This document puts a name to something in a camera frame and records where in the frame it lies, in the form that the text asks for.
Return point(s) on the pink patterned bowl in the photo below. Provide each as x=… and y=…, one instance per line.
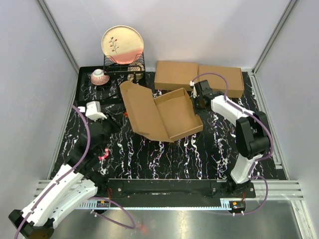
x=98, y=77

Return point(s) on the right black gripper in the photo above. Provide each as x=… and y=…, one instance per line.
x=194, y=98

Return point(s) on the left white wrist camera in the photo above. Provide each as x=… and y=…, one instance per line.
x=92, y=111

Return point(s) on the cream ceramic mug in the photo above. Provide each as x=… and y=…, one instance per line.
x=136, y=71

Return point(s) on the cream pink floral plate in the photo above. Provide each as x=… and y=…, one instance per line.
x=122, y=44

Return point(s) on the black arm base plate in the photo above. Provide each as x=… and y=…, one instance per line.
x=212, y=188

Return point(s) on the black wire plate rack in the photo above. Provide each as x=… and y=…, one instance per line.
x=112, y=68

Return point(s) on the cardboard box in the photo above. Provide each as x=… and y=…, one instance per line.
x=172, y=75
x=167, y=118
x=233, y=76

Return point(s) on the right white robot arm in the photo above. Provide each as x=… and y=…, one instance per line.
x=253, y=137

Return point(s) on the pink green flower coaster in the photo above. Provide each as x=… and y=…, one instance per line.
x=105, y=155

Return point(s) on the black wire tray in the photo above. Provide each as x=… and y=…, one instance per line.
x=106, y=94

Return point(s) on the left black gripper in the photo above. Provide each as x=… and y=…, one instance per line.
x=116, y=126

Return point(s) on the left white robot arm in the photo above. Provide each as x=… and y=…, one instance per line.
x=76, y=181

